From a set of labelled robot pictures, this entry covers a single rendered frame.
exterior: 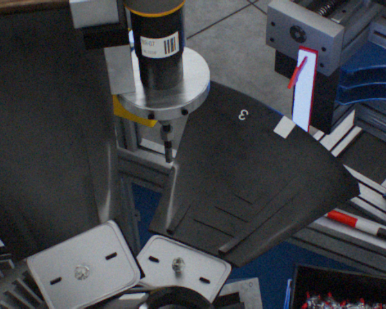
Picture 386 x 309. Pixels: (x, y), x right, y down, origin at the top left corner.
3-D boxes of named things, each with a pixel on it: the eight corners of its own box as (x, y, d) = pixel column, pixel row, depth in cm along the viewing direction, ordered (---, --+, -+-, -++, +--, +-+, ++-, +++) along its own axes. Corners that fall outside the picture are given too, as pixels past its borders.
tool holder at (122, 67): (91, 131, 56) (70, 24, 48) (85, 64, 60) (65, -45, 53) (217, 114, 56) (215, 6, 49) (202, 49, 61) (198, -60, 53)
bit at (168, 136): (163, 166, 64) (159, 123, 61) (162, 156, 65) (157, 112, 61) (176, 164, 65) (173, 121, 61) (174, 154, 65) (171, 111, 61)
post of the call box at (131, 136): (118, 147, 132) (109, 94, 122) (127, 134, 134) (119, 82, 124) (134, 152, 131) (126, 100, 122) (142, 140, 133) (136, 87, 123)
